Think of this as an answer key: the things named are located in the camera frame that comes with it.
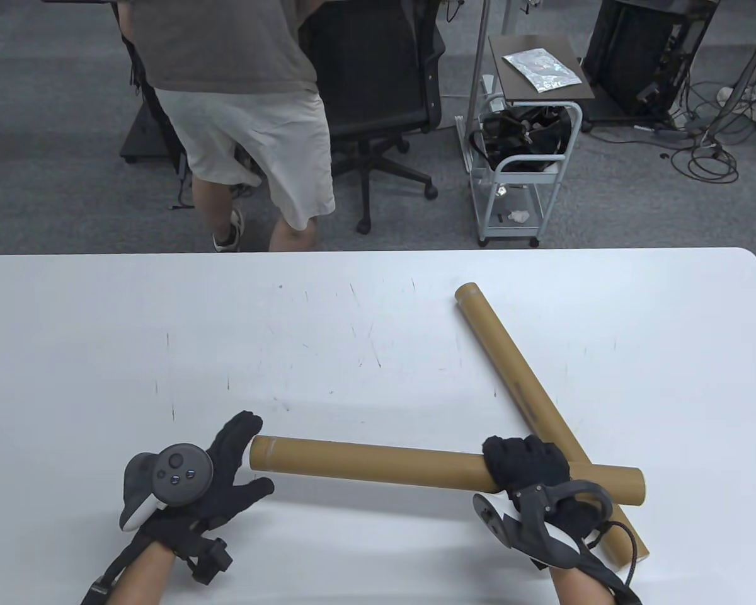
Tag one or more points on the black grey hand controller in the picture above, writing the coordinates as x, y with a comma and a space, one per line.
535, 529
179, 476

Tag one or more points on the crumpled silver foil bag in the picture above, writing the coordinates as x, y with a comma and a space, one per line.
542, 69

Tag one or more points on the black computer rack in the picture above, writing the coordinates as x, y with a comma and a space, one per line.
636, 57

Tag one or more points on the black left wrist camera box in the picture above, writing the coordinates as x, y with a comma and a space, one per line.
211, 561

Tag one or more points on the person's left hand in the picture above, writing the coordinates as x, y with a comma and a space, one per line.
227, 485

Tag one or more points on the silver metal pole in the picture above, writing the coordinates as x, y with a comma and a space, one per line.
477, 75

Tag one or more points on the person's left forearm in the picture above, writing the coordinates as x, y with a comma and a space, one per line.
142, 576

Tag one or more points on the white metal utility cart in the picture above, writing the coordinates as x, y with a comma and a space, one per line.
529, 178

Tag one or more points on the small brown top side table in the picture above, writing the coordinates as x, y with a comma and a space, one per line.
516, 79

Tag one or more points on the person's right hand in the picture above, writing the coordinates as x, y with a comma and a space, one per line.
526, 460

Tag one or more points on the black headset gear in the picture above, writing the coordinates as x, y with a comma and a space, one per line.
516, 135

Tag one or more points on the grey labelled left wrist pack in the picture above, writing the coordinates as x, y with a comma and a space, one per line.
94, 592

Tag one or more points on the white crumpled paper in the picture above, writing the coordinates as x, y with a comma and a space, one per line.
518, 217

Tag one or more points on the person's right forearm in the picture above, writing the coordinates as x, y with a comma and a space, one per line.
583, 589

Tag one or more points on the black mesh office chair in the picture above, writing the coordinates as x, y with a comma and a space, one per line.
378, 63

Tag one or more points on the brown cardboard mailing tube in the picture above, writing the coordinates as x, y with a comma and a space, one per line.
498, 346
365, 463

